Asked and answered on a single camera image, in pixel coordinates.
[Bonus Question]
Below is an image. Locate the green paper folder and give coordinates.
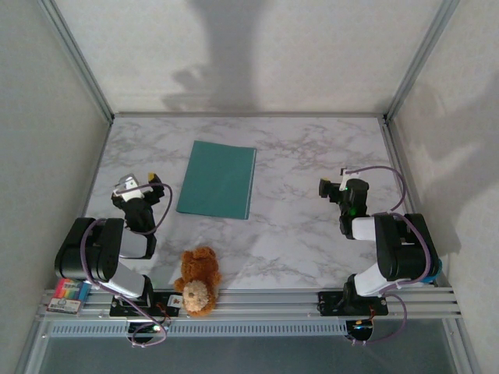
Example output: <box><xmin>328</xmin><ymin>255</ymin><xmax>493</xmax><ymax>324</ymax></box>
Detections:
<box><xmin>175</xmin><ymin>139</ymin><xmax>258</xmax><ymax>221</ymax></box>

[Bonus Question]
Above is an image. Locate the brown teddy bear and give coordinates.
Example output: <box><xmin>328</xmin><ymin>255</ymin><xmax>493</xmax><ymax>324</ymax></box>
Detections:
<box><xmin>173</xmin><ymin>246</ymin><xmax>223</xmax><ymax>319</ymax></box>

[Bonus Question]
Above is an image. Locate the blue round container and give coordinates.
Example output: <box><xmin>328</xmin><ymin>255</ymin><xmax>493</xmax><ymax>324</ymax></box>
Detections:
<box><xmin>419</xmin><ymin>256</ymin><xmax>444</xmax><ymax>286</ymax></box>

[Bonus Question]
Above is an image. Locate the colourful marker pen pack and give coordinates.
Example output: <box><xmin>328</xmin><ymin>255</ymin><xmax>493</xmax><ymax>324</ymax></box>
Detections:
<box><xmin>46</xmin><ymin>277</ymin><xmax>94</xmax><ymax>315</ymax></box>

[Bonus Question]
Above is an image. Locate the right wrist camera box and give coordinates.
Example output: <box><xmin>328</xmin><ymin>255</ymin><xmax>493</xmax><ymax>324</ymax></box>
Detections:
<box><xmin>338</xmin><ymin>167</ymin><xmax>359</xmax><ymax>192</ymax></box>

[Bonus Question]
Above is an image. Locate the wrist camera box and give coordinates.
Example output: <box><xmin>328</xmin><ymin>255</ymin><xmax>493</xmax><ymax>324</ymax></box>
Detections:
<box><xmin>338</xmin><ymin>167</ymin><xmax>359</xmax><ymax>192</ymax></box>
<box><xmin>112</xmin><ymin>172</ymin><xmax>151</xmax><ymax>202</ymax></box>

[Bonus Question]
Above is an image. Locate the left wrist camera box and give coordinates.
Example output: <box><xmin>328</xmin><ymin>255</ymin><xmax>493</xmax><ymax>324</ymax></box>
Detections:
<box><xmin>112</xmin><ymin>172</ymin><xmax>151</xmax><ymax>202</ymax></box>

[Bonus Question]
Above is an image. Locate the aluminium table side rail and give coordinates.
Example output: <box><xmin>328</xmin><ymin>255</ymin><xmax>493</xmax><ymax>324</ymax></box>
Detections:
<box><xmin>380</xmin><ymin>116</ymin><xmax>445</xmax><ymax>289</ymax></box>
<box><xmin>68</xmin><ymin>118</ymin><xmax>114</xmax><ymax>291</ymax></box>

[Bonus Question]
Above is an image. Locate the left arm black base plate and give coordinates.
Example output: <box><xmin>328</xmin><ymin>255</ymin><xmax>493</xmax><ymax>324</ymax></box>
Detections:
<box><xmin>109</xmin><ymin>291</ymin><xmax>184</xmax><ymax>317</ymax></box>

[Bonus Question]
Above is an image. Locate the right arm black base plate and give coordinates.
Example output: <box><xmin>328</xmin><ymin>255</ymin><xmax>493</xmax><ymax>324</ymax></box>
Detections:
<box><xmin>317</xmin><ymin>290</ymin><xmax>390</xmax><ymax>316</ymax></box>

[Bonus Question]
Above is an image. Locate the aluminium table edge rail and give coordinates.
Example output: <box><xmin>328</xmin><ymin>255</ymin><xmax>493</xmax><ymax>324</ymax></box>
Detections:
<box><xmin>111</xmin><ymin>111</ymin><xmax>389</xmax><ymax>119</ymax></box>

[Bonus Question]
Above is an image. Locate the aluminium frame post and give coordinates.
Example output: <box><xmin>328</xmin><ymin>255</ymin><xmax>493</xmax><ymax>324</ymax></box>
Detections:
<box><xmin>384</xmin><ymin>0</ymin><xmax>461</xmax><ymax>122</ymax></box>
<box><xmin>37</xmin><ymin>0</ymin><xmax>115</xmax><ymax>122</ymax></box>

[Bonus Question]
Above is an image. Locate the aluminium mounting rail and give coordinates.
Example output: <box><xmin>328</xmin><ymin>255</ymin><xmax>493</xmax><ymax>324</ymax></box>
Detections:
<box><xmin>34</xmin><ymin>286</ymin><xmax>465</xmax><ymax>323</ymax></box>

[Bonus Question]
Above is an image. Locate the grey slotted cable duct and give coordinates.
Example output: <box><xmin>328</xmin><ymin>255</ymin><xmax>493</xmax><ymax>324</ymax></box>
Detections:
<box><xmin>46</xmin><ymin>325</ymin><xmax>350</xmax><ymax>338</ymax></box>

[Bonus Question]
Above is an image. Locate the grey aluminium frame leg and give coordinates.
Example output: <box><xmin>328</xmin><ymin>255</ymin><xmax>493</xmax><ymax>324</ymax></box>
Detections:
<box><xmin>444</xmin><ymin>319</ymin><xmax>483</xmax><ymax>374</ymax></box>
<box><xmin>15</xmin><ymin>319</ymin><xmax>50</xmax><ymax>374</ymax></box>

